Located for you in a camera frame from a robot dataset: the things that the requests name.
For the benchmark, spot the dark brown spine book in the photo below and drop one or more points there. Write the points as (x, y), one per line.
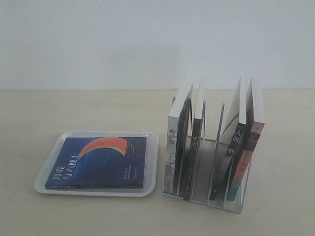
(194, 142)

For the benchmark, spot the white wire book rack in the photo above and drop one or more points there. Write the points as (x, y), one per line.
(205, 171)

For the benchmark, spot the blue moon cover book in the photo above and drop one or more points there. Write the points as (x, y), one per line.
(99, 162)

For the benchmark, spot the white spine book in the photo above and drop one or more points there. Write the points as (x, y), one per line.
(177, 127)

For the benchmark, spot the black grey spine book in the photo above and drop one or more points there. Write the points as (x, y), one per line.
(233, 130)

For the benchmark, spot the pink red cover book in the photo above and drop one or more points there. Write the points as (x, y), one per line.
(255, 122)

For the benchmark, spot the white square tray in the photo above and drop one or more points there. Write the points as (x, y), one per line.
(150, 167)

